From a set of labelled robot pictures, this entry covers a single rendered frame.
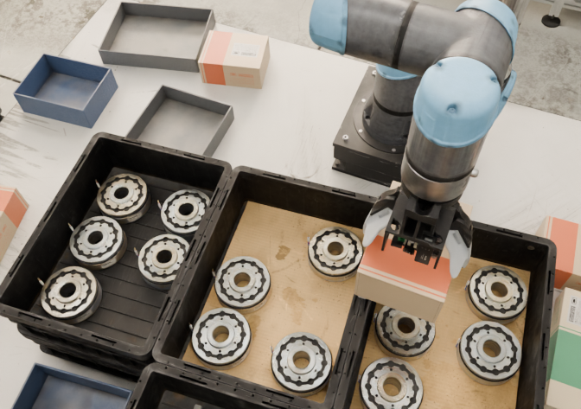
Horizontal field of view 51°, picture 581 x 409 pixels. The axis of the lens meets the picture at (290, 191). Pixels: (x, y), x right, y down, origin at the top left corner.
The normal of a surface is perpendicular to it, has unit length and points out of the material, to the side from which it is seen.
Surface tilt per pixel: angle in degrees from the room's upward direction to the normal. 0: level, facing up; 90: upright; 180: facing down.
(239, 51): 0
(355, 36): 71
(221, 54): 0
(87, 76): 90
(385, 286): 90
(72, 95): 0
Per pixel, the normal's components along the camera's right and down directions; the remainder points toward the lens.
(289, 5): -0.04, -0.55
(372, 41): -0.38, 0.58
